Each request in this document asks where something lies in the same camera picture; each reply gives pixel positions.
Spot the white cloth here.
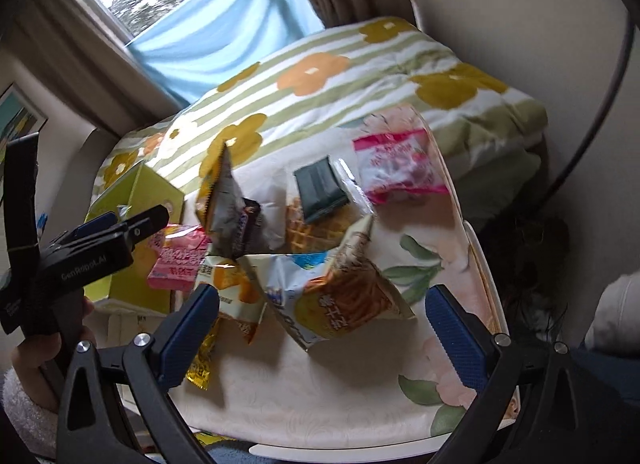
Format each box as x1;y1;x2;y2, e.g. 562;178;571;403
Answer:
582;271;640;357

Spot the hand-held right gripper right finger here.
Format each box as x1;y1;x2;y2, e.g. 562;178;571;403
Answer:
425;285;608;464

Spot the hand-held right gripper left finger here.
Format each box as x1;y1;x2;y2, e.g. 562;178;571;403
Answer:
56;284;221;464

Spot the pink white candy bag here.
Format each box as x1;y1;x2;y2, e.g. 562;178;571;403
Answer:
352;127;450;205

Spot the floral striped blanket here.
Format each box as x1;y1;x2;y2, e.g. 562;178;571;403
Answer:
92;17;548;205

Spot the blue cloth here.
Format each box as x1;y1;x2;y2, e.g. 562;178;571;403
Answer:
570;349;640;445

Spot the blue curtain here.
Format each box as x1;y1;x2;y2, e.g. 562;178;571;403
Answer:
125;0;326;105

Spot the orange white cracker packet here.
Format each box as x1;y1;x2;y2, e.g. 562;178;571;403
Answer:
197;255;268;345

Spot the yellow snack packet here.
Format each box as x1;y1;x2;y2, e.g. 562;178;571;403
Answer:
185;319;221;390

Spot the person's left hand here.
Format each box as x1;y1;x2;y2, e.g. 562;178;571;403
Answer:
11;295;96;397

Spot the green cloth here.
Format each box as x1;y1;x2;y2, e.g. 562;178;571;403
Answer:
445;144;546;230

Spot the dark green seaweed packet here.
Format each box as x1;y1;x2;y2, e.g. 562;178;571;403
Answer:
292;154;373;225

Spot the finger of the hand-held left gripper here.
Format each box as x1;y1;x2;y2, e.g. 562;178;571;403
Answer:
67;211;119;241
117;205;171;251

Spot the grey yellow chip bag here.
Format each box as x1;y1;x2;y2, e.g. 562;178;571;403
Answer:
195;140;261;257

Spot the beige bed headboard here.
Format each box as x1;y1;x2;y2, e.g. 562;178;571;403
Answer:
30;114;176;255

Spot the dark chocolate bar packet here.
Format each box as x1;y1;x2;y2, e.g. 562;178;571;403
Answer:
235;197;263;255

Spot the yellow printed paper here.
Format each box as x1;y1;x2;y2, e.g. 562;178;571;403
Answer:
192;431;238;447

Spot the white blue snack packet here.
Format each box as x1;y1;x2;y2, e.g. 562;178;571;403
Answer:
240;214;416;355

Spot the clear waffle packet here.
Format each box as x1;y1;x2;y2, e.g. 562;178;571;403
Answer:
282;194;376;255

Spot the floral tablecloth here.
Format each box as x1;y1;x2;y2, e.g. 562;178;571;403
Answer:
167;104;516;445

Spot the wall poster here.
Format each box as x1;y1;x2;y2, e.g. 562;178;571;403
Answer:
0;84;48;145

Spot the white table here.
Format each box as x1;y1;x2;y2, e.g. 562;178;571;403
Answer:
120;219;523;460

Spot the green cardboard box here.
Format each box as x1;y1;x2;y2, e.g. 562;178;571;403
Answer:
82;163;187;345

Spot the pink snack packet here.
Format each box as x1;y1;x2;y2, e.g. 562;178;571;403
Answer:
147;225;213;293

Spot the black curved rod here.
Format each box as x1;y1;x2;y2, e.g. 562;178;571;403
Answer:
542;9;633;195

